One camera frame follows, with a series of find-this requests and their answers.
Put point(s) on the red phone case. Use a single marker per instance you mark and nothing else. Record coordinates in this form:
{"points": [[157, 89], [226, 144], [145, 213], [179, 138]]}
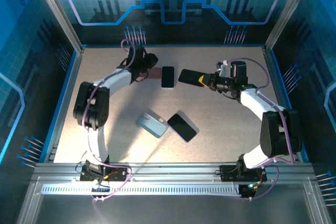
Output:
{"points": [[156, 73]]}

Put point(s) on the black phone pink frame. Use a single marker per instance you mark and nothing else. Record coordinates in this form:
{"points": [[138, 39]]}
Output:
{"points": [[189, 76]]}

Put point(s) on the light blue phone case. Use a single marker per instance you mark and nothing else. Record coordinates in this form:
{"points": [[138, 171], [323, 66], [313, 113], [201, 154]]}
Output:
{"points": [[152, 125]]}

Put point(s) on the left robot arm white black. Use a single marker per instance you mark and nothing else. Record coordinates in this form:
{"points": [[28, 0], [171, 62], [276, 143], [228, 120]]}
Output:
{"points": [[92, 106]]}

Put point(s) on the black controller board with led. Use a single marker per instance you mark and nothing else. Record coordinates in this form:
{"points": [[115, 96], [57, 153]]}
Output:
{"points": [[249, 191]]}

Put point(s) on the grey metal panel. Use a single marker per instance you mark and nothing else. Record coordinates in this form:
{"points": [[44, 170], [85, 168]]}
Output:
{"points": [[170, 211]]}

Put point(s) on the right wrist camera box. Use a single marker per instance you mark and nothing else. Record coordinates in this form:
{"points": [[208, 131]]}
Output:
{"points": [[223, 69]]}

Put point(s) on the aluminium side rail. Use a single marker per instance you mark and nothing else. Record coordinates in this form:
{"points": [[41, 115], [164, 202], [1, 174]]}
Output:
{"points": [[66, 103], [276, 77]]}

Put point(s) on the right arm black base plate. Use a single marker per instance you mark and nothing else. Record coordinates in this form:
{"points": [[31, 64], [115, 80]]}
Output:
{"points": [[228, 174]]}

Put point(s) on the aluminium frame post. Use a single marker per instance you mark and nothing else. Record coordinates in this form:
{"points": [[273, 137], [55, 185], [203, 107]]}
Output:
{"points": [[288, 11], [57, 11]]}

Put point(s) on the aluminium cross rail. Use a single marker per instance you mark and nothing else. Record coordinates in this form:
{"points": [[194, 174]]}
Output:
{"points": [[170, 171]]}

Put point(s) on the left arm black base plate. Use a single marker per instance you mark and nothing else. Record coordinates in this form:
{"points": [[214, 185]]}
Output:
{"points": [[118, 176]]}

